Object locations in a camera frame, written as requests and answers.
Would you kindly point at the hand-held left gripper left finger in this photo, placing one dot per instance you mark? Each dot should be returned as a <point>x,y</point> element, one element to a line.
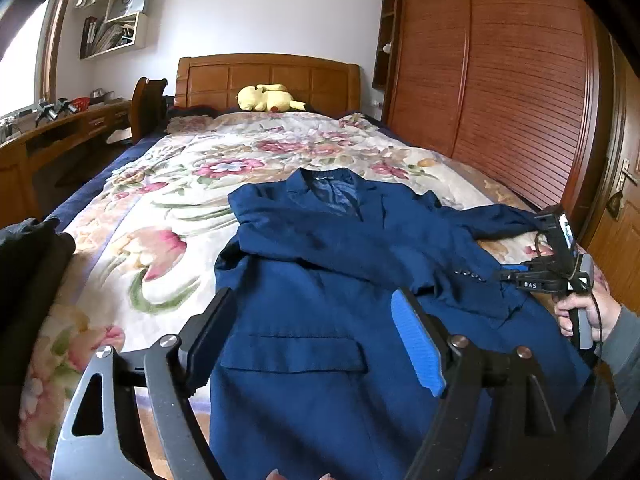
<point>210,340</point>

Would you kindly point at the floral blanket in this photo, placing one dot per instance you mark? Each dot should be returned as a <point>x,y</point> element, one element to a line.
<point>165,195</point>

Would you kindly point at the wooden bed headboard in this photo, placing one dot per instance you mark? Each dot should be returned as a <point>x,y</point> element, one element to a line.
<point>210,77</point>

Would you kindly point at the dark cloth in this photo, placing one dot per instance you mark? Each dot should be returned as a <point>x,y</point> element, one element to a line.
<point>25,280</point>

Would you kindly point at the person's right forearm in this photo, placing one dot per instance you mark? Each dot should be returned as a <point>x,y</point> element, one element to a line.
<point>625,355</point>

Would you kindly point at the person's right hand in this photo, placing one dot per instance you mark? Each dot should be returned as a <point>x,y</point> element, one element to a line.
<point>605,310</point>

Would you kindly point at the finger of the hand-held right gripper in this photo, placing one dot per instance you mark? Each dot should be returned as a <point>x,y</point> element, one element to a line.
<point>512,273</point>

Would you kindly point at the blue suit jacket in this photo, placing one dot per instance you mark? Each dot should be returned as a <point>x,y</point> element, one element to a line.
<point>320,270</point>

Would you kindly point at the white wall shelf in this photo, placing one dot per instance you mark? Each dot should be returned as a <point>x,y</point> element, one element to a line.
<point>140,35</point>

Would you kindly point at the black gadgets on desk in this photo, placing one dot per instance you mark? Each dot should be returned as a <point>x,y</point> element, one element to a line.
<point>55,109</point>

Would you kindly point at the wooden slatted wardrobe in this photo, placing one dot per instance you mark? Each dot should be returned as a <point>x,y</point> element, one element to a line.
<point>500,60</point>

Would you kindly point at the wooden desk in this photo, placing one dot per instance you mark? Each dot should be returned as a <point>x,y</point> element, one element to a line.
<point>30,160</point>

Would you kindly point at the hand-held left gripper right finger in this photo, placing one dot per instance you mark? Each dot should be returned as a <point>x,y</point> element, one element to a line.
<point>417,345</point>

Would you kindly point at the books on shelf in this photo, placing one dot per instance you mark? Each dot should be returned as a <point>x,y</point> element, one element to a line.
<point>100,35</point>

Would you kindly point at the yellow plush toy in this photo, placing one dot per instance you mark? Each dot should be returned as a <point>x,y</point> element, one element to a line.
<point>262,97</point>

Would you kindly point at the wooden chair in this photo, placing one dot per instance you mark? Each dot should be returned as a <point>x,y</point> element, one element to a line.
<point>145,105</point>

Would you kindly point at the window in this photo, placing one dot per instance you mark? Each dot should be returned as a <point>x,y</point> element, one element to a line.
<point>25,65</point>

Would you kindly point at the wooden door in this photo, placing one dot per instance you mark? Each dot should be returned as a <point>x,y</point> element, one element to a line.
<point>625,220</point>

